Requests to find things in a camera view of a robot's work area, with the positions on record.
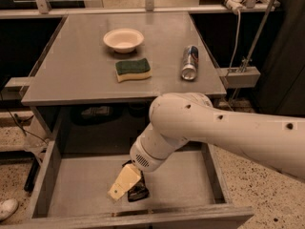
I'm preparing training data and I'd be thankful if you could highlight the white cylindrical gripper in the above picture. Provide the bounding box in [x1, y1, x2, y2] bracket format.
[108, 124, 188, 201]

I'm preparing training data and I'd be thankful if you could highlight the black rxbar chocolate bar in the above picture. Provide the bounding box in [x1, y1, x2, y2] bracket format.
[128, 174, 150, 202]

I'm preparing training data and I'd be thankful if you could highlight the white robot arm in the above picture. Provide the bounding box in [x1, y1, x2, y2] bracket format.
[108, 93, 305, 200]

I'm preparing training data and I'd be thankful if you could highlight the grey open top drawer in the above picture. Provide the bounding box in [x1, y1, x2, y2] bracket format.
[0, 106, 254, 229]

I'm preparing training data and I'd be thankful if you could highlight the green yellow sponge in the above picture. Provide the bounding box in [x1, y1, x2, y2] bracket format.
[115, 58, 152, 82]

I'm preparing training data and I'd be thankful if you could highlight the white shoe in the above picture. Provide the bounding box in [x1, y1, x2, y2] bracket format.
[0, 198, 19, 221]

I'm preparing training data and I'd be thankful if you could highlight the silver blue drink can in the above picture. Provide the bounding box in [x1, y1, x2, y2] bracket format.
[181, 45, 198, 81]

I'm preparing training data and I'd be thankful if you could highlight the white paper bowl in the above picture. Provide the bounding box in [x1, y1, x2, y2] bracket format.
[103, 29, 144, 53]

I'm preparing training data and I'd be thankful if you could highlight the black cable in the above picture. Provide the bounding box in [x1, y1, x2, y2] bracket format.
[0, 93, 50, 145]

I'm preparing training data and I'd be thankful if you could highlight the grey metal bracket block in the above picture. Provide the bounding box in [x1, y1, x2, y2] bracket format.
[216, 67, 260, 89]

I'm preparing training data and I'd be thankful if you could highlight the white cable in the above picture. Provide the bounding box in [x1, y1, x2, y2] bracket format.
[222, 9, 242, 78]

